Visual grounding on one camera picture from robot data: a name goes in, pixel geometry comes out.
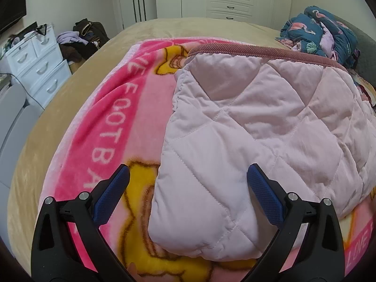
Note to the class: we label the grey upholstered headboard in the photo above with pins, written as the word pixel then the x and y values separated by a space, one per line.
pixel 367 61

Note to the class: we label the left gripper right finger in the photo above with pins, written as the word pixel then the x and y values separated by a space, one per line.
pixel 308 245

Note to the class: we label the red striped pillow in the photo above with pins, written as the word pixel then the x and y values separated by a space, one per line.
pixel 366 89

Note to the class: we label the purple clothes pile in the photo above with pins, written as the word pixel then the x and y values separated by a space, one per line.
pixel 70 37

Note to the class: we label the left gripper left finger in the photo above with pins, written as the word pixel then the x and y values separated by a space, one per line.
pixel 68 244

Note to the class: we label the pink quilted jacket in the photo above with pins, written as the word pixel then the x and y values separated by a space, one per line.
pixel 298 116

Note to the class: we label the pink cartoon fleece blanket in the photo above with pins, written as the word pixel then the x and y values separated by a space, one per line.
pixel 124 122

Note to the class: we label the white drawer chest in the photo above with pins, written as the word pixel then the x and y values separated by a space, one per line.
pixel 36 62

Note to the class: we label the white bedroom door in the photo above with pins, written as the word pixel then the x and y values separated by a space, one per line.
pixel 129 12

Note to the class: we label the teal flamingo print quilt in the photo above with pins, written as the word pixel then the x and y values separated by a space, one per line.
pixel 318 32

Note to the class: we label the dark bag on floor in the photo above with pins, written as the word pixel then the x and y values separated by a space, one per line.
pixel 93 32

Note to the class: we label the tan bed cover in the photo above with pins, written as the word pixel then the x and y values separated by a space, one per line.
pixel 50 128

